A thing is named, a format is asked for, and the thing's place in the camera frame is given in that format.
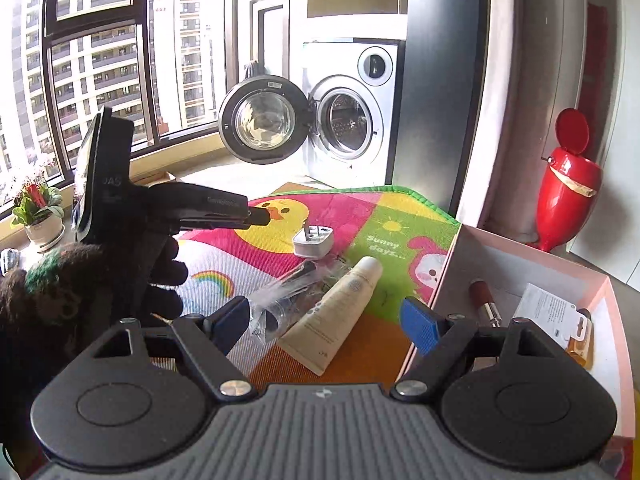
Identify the colourful printed play mat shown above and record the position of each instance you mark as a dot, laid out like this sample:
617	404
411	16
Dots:
400	230

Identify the white panel door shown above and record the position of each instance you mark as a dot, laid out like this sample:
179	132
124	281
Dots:
272	35

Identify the person's left hand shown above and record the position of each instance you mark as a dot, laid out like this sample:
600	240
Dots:
167	280

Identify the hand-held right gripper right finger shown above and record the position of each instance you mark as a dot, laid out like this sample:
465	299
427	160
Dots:
420	325

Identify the white printed card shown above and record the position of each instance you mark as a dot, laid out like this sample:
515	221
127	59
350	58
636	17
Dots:
547	310

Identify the cream cosmetic tube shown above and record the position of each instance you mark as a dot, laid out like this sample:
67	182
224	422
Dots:
330	320

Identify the pink cardboard box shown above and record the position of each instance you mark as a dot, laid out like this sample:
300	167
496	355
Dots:
525	270

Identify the white charger plug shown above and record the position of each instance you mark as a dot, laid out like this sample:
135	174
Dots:
314	242

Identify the red trash bin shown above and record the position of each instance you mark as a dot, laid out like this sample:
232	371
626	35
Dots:
567	180

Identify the potted flowering plant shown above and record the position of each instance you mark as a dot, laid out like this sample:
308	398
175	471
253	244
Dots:
37	210

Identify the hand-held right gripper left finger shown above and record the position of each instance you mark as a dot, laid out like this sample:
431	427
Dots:
232	321

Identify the clear plastic package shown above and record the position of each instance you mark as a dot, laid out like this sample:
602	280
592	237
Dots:
280	300

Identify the black window frame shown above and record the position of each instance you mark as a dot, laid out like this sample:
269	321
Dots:
142	60

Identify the round washing machine door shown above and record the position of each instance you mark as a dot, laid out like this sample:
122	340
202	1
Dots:
260	120

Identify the brown lipstick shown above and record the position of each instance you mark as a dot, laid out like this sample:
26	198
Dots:
484	300

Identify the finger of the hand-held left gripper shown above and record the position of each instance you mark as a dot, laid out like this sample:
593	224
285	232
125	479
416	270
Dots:
257	217

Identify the white washing machine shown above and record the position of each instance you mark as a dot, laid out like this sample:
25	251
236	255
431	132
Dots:
385	125

